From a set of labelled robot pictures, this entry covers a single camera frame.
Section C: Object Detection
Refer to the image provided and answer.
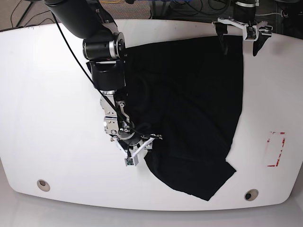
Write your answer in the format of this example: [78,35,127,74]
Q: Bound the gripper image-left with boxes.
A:
[117,134,153,156]

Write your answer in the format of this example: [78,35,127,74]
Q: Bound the black t-shirt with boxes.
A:
[86,35,244,202]

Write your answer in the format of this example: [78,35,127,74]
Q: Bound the red tape rectangle marking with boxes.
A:
[264,131,285,167]

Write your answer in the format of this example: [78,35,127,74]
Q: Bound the black tripod leg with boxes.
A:
[15,0,35,27]

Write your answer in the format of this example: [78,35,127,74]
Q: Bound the black arm cable image-left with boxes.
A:
[52,13,161,139]

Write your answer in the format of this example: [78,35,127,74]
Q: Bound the white cable on floor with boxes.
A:
[255,12,283,17]

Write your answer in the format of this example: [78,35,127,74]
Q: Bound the left table cable grommet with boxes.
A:
[37,180,50,192]

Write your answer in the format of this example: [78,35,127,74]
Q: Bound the table cable grommet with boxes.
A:
[37,180,50,192]
[244,189,258,201]

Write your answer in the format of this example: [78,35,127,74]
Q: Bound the right table cable grommet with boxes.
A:
[244,189,258,201]

